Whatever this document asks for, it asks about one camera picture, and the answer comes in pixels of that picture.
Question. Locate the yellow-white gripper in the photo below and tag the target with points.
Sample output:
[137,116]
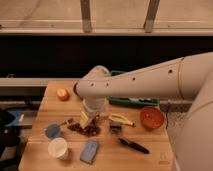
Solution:
[89,111]

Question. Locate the dark red grape bunch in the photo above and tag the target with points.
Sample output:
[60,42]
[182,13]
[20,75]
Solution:
[91,130]

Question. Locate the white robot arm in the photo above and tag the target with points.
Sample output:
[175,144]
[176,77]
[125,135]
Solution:
[188,78]

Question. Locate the red-orange bowl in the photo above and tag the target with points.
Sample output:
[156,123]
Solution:
[151,117]

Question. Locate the green plastic tray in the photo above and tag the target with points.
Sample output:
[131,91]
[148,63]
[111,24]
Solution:
[126,102]

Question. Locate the yellow banana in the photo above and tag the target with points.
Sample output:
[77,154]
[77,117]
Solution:
[121,119]

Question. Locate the small grey metal block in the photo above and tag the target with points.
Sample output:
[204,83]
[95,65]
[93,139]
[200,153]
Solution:
[115,127]

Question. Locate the red-yellow apple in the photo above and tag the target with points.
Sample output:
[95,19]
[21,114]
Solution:
[63,94]

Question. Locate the grey cloth in tray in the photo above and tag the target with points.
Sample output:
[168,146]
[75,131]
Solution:
[140,99]

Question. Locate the blue sponge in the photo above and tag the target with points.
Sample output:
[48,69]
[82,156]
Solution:
[89,151]

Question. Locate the blue measuring cup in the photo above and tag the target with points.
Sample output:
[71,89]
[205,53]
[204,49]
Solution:
[53,131]

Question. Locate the white cup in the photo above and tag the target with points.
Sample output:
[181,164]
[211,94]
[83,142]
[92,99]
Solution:
[58,148]

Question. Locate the black handled knife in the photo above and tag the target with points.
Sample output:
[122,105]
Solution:
[134,145]

